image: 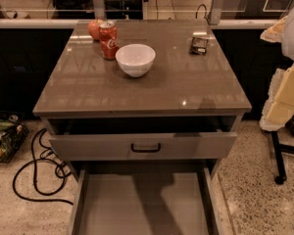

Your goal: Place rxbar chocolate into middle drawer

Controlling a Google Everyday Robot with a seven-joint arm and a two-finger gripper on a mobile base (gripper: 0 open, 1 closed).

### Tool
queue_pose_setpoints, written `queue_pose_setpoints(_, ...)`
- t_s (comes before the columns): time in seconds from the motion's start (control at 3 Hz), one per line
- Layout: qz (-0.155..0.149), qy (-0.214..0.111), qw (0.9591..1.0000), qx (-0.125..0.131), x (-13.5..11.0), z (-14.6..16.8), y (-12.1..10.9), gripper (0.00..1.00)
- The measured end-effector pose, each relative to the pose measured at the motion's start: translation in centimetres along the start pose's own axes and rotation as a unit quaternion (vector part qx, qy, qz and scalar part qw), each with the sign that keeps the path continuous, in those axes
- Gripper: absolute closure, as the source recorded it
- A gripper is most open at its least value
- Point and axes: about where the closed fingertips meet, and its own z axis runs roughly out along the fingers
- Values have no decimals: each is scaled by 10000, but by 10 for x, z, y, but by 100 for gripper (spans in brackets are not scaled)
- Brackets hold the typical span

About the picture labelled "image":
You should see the grey top drawer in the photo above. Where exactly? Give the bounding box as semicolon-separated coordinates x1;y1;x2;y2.
43;116;241;162

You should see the black rxbar chocolate bar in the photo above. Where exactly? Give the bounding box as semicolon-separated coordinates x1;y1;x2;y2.
189;37;208;55

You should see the red coca-cola can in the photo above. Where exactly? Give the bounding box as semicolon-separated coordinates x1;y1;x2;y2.
99;21;119;60

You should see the black wire basket with items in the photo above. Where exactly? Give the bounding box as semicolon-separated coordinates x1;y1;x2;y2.
0;111;28;164

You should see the red apple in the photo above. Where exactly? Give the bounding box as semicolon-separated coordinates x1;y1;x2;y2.
87;20;103;40

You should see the grey drawer cabinet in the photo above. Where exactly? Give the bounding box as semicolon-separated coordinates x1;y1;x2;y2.
32;19;253;235

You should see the white ceramic bowl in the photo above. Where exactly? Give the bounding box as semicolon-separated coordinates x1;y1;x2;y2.
116;44;156;77

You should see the black drawer handle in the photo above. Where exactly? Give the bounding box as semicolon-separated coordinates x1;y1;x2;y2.
130;143;162;153

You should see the black office chair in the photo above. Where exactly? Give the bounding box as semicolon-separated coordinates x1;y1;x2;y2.
52;0;95;20

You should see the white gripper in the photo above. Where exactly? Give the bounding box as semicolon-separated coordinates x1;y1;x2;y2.
260;7;294;131

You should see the black stand leg with caster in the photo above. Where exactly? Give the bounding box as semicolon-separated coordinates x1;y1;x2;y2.
270;131;294;185

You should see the black floor cable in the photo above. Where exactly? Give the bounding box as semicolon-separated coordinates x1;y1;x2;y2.
12;127;74;207

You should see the grey open middle drawer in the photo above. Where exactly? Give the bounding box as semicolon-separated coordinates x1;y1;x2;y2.
68;161;225;235

